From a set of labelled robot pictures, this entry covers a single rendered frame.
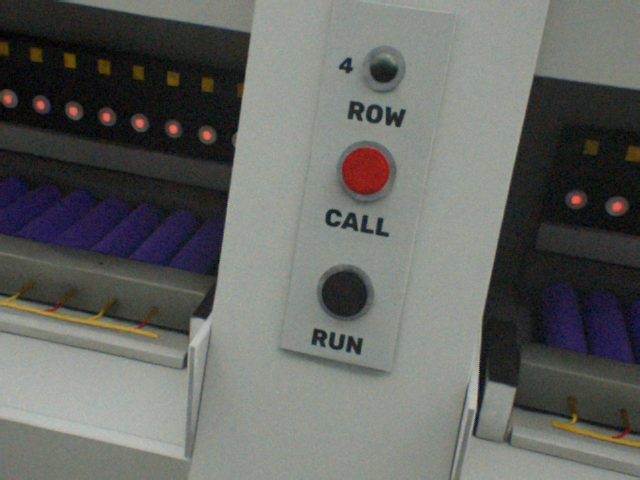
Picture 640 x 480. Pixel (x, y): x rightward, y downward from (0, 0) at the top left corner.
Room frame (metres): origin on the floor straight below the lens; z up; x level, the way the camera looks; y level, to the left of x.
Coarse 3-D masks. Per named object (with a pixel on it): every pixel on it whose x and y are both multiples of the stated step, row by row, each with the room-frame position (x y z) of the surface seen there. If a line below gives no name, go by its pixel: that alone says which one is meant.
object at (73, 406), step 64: (0, 128) 0.48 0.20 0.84; (64, 320) 0.35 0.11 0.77; (128, 320) 0.36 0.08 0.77; (192, 320) 0.32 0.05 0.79; (0, 384) 0.30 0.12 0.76; (64, 384) 0.31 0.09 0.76; (128, 384) 0.31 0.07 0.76; (192, 384) 0.27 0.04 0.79; (0, 448) 0.29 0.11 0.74; (64, 448) 0.29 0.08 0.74; (128, 448) 0.28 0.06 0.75; (192, 448) 0.28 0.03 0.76
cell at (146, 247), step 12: (180, 216) 0.43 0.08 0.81; (192, 216) 0.43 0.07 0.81; (168, 228) 0.41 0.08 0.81; (180, 228) 0.42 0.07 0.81; (192, 228) 0.43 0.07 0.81; (156, 240) 0.40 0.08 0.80; (168, 240) 0.40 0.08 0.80; (180, 240) 0.41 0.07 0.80; (144, 252) 0.38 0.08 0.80; (156, 252) 0.39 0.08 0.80; (168, 252) 0.40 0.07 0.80
